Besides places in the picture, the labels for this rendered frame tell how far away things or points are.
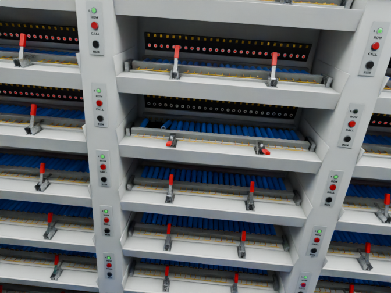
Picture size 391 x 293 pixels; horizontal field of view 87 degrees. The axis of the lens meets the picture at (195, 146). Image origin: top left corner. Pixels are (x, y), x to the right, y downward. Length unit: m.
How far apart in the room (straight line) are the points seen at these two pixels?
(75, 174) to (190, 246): 0.49
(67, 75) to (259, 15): 0.53
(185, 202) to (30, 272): 0.71
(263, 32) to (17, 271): 1.29
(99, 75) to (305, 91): 0.56
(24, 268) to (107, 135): 0.71
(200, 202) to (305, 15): 0.59
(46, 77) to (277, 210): 0.80
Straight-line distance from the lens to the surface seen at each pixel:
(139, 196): 0.74
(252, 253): 0.86
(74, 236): 0.94
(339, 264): 0.98
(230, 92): 0.59
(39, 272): 1.14
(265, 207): 0.75
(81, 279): 1.06
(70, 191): 0.83
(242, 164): 0.64
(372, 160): 0.82
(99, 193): 0.75
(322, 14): 0.67
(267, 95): 0.61
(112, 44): 0.64
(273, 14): 0.63
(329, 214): 0.81
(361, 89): 0.71
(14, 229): 1.06
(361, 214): 0.91
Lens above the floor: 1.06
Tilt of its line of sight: 17 degrees down
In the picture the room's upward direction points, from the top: 5 degrees clockwise
